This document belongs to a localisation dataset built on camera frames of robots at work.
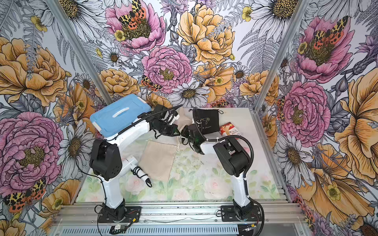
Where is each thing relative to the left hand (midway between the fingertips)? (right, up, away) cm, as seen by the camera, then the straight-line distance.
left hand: (178, 137), depth 88 cm
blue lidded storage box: (-41, +13, +6) cm, 43 cm away
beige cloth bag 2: (-14, -15, +8) cm, 22 cm away
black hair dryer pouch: (+20, +11, +27) cm, 36 cm away
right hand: (+2, +4, +12) cm, 12 cm away
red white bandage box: (+33, +4, +18) cm, 38 cm away
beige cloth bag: (+4, +12, +15) cm, 19 cm away
